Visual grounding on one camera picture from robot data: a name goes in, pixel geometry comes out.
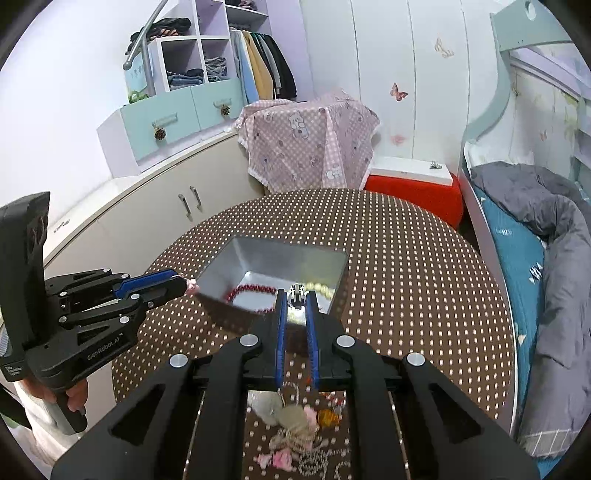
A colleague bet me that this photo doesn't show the cream pearl bracelet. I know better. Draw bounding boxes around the cream pearl bracelet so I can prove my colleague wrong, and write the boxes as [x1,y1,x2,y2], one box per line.
[288,281,334,325]

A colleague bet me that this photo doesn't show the red bead bracelet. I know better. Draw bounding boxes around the red bead bracelet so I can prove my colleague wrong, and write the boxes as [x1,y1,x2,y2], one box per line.
[225,285,278,315]

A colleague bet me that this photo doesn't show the teal and white bed frame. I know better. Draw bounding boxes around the teal and white bed frame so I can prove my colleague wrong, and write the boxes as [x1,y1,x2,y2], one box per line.
[459,0,591,480]

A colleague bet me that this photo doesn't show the folded grey clothes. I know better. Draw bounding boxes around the folded grey clothes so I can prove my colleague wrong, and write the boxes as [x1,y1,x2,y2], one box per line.
[205,56,228,83]

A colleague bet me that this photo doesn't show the grey metal pole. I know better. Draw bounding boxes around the grey metal pole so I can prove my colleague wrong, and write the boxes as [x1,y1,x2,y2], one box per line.
[124,0,170,99]

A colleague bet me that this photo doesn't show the person's white garment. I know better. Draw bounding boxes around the person's white garment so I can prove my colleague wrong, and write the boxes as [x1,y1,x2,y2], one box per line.
[7,381,75,464]

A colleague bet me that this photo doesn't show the row of hanging clothes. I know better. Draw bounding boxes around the row of hanging clothes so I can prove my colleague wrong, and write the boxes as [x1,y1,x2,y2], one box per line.
[229,28,298,105]

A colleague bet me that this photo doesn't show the red stool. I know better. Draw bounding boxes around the red stool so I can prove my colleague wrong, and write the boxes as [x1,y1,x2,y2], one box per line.
[365,172,464,230]

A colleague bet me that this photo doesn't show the white wardrobe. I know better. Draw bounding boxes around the white wardrobe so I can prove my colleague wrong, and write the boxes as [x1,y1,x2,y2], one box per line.
[299,0,505,186]

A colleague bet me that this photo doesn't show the teal bed sheet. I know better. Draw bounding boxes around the teal bed sheet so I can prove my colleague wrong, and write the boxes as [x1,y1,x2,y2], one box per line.
[475,187,557,479]

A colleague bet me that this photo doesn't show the silver metal tin box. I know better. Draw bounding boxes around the silver metal tin box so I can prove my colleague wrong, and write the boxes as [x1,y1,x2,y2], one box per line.
[191,235,349,358]

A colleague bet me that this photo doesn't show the black clothes heap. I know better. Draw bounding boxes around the black clothes heap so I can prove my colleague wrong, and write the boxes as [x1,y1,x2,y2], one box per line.
[129,17,192,54]

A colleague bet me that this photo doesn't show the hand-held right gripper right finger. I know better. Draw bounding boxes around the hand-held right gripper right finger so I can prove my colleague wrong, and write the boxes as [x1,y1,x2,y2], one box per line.
[304,291,541,480]

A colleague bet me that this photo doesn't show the person's left hand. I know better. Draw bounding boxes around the person's left hand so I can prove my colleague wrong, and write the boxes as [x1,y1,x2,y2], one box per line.
[65,378,90,414]

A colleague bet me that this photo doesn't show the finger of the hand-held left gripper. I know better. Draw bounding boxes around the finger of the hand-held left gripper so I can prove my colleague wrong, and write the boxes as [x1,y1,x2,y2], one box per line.
[59,278,189,329]
[46,268,184,300]

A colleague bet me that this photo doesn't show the pink checked bear cloth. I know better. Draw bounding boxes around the pink checked bear cloth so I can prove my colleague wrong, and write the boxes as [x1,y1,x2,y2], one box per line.
[235,90,382,195]

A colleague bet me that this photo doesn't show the brown polka dot tablecloth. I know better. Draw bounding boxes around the brown polka dot tablecloth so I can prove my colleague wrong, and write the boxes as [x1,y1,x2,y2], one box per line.
[111,188,515,480]

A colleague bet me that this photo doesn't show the folded blue jeans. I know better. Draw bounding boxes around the folded blue jeans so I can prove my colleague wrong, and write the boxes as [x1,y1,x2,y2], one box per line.
[167,68,204,91]

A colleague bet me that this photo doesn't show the white cubby shelf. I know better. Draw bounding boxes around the white cubby shelf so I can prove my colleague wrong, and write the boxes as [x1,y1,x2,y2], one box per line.
[148,0,271,93]

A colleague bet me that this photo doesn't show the white flat board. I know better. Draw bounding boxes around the white flat board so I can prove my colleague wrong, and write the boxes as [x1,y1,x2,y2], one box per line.
[372,156,455,186]

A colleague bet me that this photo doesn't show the white curved cabinet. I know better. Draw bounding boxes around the white curved cabinet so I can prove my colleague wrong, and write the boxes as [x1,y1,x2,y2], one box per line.
[44,131,266,296]

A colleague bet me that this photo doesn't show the grey quilt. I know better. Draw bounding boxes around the grey quilt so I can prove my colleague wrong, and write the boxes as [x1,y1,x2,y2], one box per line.
[468,162,591,457]

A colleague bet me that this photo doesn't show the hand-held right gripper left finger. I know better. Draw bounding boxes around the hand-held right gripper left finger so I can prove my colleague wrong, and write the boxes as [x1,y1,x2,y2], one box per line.
[51,290,289,480]

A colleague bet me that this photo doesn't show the pile of mixed jewelry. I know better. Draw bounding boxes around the pile of mixed jewelry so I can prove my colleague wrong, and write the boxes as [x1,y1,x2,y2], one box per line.
[249,378,352,480]

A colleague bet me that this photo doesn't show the teal drawer unit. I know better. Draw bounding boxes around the teal drawer unit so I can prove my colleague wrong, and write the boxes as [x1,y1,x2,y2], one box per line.
[97,76,245,178]

